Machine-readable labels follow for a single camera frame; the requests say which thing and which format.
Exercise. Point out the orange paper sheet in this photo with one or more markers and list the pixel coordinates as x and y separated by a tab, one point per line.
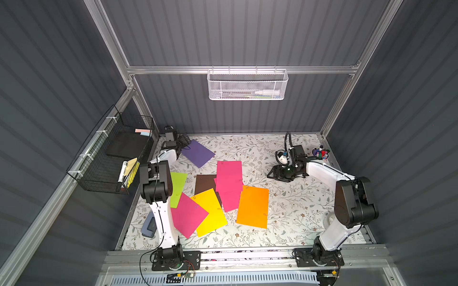
253	207

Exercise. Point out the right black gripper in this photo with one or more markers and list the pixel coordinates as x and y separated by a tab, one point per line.
282	171

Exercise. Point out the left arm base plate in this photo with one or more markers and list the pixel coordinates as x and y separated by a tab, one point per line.
167	260

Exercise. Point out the pink sticky notes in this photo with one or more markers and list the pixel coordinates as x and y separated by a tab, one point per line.
143	132

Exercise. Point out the lower magenta paper sheet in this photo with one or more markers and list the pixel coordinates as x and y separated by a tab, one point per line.
188	216

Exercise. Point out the lime green paper sheet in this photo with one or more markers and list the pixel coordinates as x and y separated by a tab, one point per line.
178	183

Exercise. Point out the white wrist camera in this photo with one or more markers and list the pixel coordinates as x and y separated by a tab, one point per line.
282	157
169	129

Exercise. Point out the brown paper sheet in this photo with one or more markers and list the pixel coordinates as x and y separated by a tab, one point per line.
204	183

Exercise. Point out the magenta paper sheet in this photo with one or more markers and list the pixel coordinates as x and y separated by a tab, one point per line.
229	177
230	200
188	216

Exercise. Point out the grey blue stapler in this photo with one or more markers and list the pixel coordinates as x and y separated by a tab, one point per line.
149	227

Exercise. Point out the middle magenta paper sheet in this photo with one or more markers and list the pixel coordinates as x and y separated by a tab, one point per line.
230	200

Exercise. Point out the cup of coloured markers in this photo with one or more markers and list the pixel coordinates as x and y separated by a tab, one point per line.
321	154

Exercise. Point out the white marker in basket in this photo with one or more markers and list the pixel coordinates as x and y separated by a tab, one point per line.
267	94

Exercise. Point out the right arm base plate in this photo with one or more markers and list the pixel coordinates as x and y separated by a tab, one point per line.
308	257

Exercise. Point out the yellow notepad in basket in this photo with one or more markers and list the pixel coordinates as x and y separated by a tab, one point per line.
127	174

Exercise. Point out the white wire mesh basket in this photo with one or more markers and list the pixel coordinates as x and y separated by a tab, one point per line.
240	84

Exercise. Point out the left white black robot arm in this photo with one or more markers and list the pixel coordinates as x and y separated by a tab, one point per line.
156	188

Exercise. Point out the purple paper sheet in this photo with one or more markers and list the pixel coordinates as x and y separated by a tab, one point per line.
198	154

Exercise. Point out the yellow paper sheet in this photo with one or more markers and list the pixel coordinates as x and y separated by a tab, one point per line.
216	218

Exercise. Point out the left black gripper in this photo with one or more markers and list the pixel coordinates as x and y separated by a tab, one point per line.
180	141

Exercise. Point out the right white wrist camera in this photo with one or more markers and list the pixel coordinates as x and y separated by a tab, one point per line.
282	157

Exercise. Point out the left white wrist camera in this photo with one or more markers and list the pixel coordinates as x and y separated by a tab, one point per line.
169	129

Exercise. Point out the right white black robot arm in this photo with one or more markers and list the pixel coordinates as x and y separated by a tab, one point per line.
354	207

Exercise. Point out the clear tape roll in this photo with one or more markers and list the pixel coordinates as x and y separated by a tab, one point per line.
328	218

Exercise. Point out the upper magenta paper sheet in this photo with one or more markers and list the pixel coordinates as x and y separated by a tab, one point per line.
229	177

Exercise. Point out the black wire wall basket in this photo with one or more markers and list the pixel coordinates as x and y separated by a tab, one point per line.
98	166

